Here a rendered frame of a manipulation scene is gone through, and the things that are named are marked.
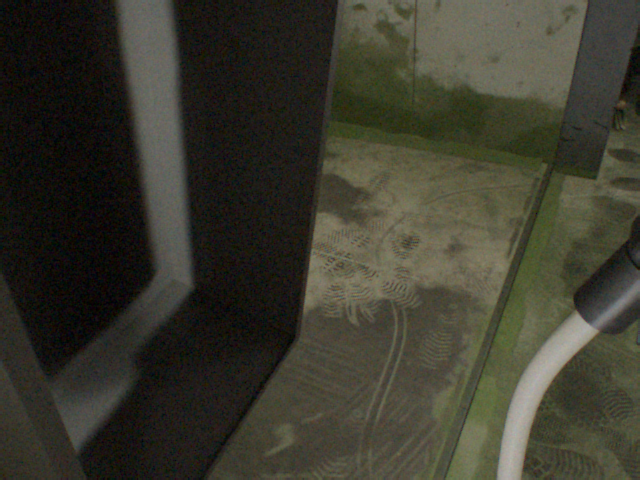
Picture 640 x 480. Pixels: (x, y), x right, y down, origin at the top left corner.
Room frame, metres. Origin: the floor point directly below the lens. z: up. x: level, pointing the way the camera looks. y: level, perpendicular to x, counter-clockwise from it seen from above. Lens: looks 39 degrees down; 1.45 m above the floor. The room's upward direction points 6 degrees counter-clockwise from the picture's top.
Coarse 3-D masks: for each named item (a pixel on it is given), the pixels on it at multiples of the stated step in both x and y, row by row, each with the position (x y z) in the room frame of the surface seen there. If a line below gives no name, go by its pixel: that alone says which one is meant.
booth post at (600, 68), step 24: (600, 0) 2.06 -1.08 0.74; (624, 0) 2.02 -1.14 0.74; (600, 24) 2.05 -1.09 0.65; (624, 24) 2.01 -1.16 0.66; (600, 48) 2.04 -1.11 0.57; (624, 48) 2.00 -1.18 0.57; (576, 72) 2.07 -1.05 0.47; (600, 72) 2.03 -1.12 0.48; (624, 72) 1.99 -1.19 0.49; (576, 96) 2.06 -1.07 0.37; (600, 96) 2.02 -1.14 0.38; (576, 120) 2.05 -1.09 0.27; (600, 120) 2.01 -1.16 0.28; (576, 144) 2.04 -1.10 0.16; (600, 144) 2.00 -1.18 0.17; (576, 168) 2.03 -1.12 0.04
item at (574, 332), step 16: (576, 320) 0.20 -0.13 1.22; (560, 336) 0.20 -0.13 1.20; (576, 336) 0.20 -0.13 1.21; (592, 336) 0.19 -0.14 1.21; (544, 352) 0.21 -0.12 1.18; (560, 352) 0.20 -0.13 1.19; (576, 352) 0.20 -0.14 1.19; (528, 368) 0.21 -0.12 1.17; (544, 368) 0.20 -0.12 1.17; (560, 368) 0.20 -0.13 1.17; (528, 384) 0.20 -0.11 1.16; (544, 384) 0.20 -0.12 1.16; (512, 400) 0.21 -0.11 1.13; (528, 400) 0.20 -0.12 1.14; (512, 416) 0.20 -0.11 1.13; (528, 416) 0.20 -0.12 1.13; (512, 432) 0.20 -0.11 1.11; (528, 432) 0.20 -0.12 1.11; (512, 448) 0.20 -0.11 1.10; (512, 464) 0.19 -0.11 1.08
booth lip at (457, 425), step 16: (544, 176) 2.00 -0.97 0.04; (544, 192) 1.89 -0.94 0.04; (528, 224) 1.69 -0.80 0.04; (528, 240) 1.64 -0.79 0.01; (512, 272) 1.44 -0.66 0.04; (496, 304) 1.30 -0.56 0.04; (496, 320) 1.23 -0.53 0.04; (480, 352) 1.11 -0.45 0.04; (480, 368) 1.05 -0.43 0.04; (464, 400) 0.94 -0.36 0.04; (464, 416) 0.90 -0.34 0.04; (448, 448) 0.80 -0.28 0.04; (448, 464) 0.76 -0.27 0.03
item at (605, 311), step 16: (624, 256) 0.19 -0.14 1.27; (608, 272) 0.20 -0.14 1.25; (624, 272) 0.19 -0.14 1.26; (592, 288) 0.20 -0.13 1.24; (608, 288) 0.19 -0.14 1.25; (624, 288) 0.19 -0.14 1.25; (576, 304) 0.20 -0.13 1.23; (592, 304) 0.19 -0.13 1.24; (608, 304) 0.19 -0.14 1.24; (624, 304) 0.18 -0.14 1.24; (592, 320) 0.19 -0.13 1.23; (608, 320) 0.19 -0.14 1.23; (624, 320) 0.18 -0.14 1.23
